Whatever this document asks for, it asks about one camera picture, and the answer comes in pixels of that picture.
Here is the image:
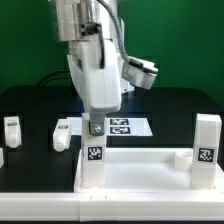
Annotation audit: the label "white L-shaped obstacle fence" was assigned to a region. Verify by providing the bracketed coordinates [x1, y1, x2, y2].
[0, 149, 224, 222]

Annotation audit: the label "white block at left edge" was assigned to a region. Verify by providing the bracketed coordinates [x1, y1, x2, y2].
[0, 148, 4, 169]

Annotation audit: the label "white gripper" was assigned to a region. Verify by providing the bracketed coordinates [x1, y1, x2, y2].
[67, 40, 121, 136]

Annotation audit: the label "white desk tabletop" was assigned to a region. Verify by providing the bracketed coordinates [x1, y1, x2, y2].
[73, 146, 224, 194]

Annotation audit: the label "black cables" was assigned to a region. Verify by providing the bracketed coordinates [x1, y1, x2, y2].
[35, 0, 131, 88]

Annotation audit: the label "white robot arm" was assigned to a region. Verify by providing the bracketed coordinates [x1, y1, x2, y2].
[48, 0, 158, 136]

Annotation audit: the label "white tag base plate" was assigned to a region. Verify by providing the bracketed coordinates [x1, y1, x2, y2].
[68, 117, 153, 137]

